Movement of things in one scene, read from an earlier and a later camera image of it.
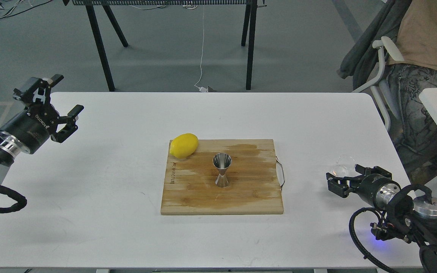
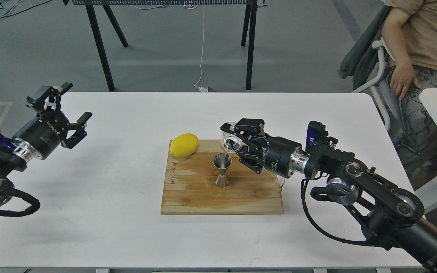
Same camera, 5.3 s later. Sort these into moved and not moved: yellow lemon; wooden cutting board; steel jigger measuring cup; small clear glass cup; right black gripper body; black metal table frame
Moved: right black gripper body; small clear glass cup
Not moved: black metal table frame; wooden cutting board; yellow lemon; steel jigger measuring cup
